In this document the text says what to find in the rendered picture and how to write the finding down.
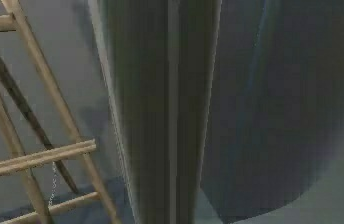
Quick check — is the light wooden ladder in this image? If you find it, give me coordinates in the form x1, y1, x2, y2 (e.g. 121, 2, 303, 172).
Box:
0, 0, 124, 224

